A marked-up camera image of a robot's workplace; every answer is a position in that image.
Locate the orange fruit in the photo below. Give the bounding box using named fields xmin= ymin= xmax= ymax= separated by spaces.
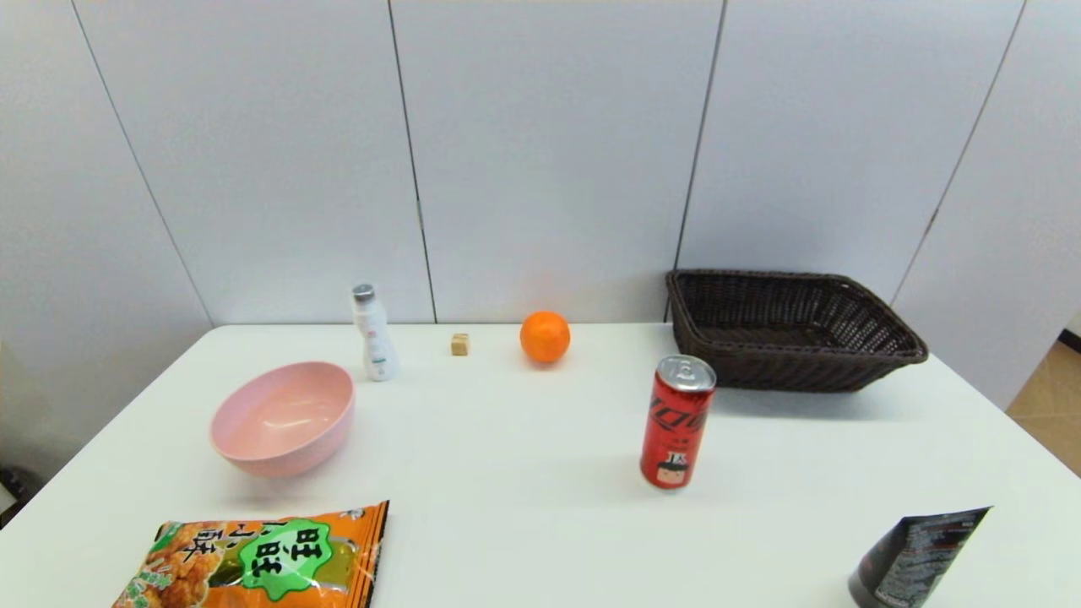
xmin=519 ymin=310 xmax=572 ymax=365

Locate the small white bottle silver cap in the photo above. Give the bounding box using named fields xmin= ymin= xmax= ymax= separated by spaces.
xmin=351 ymin=284 xmax=399 ymax=383

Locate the red cola can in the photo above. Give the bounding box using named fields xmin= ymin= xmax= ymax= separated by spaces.
xmin=639 ymin=355 xmax=717 ymax=490

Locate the dark brown wicker basket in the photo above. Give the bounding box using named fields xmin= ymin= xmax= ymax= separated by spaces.
xmin=665 ymin=269 xmax=930 ymax=394

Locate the pink bowl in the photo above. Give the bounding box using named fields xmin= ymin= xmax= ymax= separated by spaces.
xmin=209 ymin=361 xmax=356 ymax=479

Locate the orange snack bag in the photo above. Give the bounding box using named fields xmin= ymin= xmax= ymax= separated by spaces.
xmin=111 ymin=500 xmax=391 ymax=608

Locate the black cosmetic tube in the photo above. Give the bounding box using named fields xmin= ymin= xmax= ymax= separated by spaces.
xmin=848 ymin=506 xmax=993 ymax=608

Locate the small black floor object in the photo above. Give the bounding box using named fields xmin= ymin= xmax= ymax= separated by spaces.
xmin=0 ymin=467 xmax=35 ymax=529

